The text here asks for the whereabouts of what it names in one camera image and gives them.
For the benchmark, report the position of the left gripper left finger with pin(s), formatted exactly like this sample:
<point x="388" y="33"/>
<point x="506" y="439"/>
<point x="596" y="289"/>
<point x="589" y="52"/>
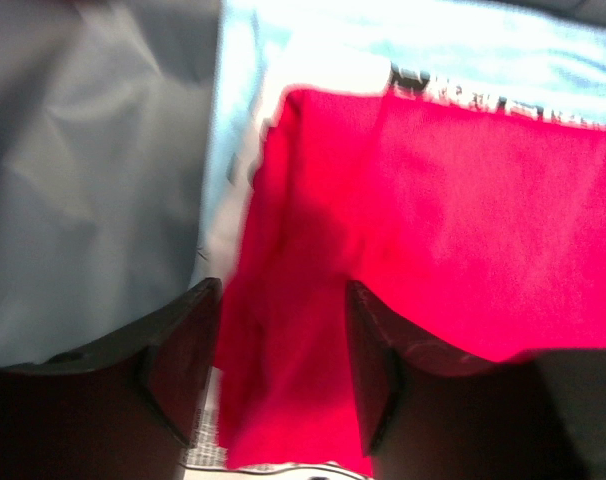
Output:
<point x="124" y="406"/>

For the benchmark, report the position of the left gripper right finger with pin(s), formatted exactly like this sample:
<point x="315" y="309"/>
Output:
<point x="429" y="410"/>

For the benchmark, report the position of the red cloth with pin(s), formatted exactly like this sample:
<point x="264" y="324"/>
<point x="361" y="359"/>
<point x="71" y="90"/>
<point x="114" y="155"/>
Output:
<point x="420" y="294"/>

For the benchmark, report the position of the newspaper print cloth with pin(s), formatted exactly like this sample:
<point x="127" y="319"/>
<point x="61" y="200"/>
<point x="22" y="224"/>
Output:
<point x="476" y="223"/>

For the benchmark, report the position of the teal open suitcase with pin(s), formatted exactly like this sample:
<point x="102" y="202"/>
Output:
<point x="119" y="120"/>

